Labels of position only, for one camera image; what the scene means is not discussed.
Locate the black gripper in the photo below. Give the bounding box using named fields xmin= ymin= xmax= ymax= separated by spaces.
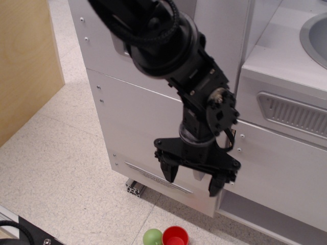
xmin=154 ymin=132 xmax=241 ymax=197

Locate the grey fridge door handle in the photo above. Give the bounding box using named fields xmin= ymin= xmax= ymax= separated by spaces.
xmin=193 ymin=170 xmax=205 ymax=181

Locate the white low fridge door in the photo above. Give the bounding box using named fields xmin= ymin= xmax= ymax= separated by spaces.
xmin=87 ymin=70 xmax=217 ymax=216

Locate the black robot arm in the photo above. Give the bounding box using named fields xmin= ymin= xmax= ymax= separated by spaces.
xmin=90 ymin=1 xmax=241 ymax=197

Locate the white toy fridge cabinet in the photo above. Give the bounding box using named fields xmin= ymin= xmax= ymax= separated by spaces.
xmin=68 ymin=0 xmax=252 ymax=217

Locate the aluminium extrusion foot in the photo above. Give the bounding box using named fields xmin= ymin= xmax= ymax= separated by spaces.
xmin=125 ymin=178 xmax=147 ymax=198

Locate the red toy cup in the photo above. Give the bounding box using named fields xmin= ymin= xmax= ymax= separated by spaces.
xmin=161 ymin=226 xmax=190 ymax=245

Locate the green toy ball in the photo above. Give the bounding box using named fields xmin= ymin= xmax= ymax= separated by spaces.
xmin=143 ymin=229 xmax=162 ymax=245

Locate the grey vent grille panel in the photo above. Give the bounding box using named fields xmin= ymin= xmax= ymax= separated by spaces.
xmin=256 ymin=91 xmax=326 ymax=138

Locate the white toy kitchen counter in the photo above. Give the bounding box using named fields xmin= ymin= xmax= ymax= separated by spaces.
xmin=241 ymin=0 xmax=327 ymax=97

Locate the grey ice dispenser recess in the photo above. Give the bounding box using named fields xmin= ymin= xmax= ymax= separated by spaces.
xmin=110 ymin=32 xmax=130 ymax=57

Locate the grey round sink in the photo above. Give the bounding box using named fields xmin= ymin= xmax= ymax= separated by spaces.
xmin=299 ymin=13 xmax=327 ymax=69

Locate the plywood board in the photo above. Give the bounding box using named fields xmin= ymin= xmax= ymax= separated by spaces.
xmin=1 ymin=1 xmax=64 ymax=145

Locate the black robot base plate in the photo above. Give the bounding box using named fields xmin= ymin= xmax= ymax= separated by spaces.
xmin=18 ymin=216 xmax=64 ymax=245

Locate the aluminium frame rail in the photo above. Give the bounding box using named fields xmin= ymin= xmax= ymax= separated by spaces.
xmin=0 ymin=205 xmax=19 ymax=239

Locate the black braided cable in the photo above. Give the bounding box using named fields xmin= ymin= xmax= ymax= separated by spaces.
xmin=0 ymin=221 xmax=36 ymax=245

